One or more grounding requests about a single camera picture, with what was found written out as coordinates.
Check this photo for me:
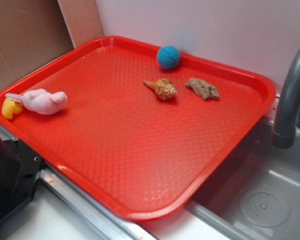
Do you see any grey toy faucet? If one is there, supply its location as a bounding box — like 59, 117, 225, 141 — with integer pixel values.
272, 48, 300, 149

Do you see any red plastic tray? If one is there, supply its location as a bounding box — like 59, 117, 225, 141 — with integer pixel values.
0, 36, 276, 222

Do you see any brown cardboard panel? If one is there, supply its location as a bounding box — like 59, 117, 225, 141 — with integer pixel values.
0, 0, 104, 91

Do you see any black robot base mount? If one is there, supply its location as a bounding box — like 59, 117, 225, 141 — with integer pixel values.
0, 137, 44, 224

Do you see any grey plastic sink basin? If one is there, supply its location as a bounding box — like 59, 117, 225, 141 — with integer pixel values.
186, 102, 300, 240

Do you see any silver metal rail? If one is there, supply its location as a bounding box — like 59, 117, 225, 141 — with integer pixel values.
0, 117, 158, 240

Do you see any pink plush toy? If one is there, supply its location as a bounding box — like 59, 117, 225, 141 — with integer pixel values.
5, 88, 68, 115

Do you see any yellow rubber duck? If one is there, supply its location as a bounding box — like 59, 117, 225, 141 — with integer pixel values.
1, 98, 23, 120

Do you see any blue textured ball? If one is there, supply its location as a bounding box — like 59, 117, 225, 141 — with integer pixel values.
156, 45, 181, 70

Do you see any tan spiral seashell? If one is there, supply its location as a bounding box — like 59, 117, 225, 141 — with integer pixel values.
143, 78, 178, 100

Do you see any brown driftwood piece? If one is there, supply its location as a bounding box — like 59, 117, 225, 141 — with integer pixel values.
185, 77, 220, 101

